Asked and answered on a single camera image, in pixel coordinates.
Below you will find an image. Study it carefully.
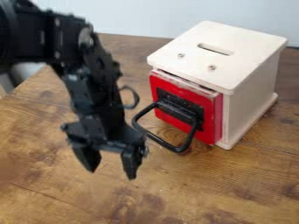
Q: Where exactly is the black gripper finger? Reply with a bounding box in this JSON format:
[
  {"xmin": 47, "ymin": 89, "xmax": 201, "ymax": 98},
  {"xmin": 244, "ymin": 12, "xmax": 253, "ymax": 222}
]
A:
[
  {"xmin": 121, "ymin": 149, "xmax": 145, "ymax": 180},
  {"xmin": 71, "ymin": 143, "xmax": 102, "ymax": 172}
]

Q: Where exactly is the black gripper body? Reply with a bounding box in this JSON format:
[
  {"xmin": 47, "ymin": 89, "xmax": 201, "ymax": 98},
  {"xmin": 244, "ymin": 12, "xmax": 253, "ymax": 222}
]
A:
[{"xmin": 61, "ymin": 115, "xmax": 147, "ymax": 153}]

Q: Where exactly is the red drawer front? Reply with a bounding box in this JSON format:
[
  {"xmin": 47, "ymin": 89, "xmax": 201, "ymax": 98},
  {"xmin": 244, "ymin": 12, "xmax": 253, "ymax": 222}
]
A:
[{"xmin": 150, "ymin": 70, "xmax": 224, "ymax": 144}]

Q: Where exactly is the black metal drawer handle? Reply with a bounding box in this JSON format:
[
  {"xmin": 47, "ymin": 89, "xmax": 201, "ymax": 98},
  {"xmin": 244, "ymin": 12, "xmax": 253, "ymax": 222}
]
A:
[{"xmin": 133, "ymin": 99, "xmax": 203, "ymax": 153}]

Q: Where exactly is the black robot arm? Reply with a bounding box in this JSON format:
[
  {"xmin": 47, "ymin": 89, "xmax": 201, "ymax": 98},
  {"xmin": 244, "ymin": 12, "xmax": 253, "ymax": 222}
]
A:
[{"xmin": 0, "ymin": 0, "xmax": 146, "ymax": 179}]

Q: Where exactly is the white wooden drawer box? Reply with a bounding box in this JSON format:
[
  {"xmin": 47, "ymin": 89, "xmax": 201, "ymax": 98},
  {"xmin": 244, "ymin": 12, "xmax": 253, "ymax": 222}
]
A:
[{"xmin": 147, "ymin": 21, "xmax": 288, "ymax": 150}]

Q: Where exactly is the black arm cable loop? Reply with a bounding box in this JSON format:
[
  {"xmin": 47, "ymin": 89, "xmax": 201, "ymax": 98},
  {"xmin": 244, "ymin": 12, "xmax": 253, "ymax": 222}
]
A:
[{"xmin": 118, "ymin": 85, "xmax": 141, "ymax": 110}]

